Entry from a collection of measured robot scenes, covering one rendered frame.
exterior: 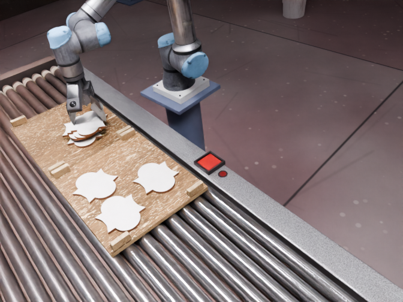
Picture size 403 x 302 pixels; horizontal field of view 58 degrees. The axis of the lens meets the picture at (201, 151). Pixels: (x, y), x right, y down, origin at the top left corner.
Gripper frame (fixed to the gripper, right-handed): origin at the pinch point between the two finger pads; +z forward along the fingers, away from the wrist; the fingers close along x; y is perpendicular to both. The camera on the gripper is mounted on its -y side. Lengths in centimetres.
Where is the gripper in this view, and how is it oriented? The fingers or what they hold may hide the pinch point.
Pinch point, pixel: (89, 123)
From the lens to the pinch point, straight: 143.3
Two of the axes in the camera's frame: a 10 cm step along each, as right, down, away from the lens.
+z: 0.9, 7.5, 6.6
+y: -1.0, -6.5, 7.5
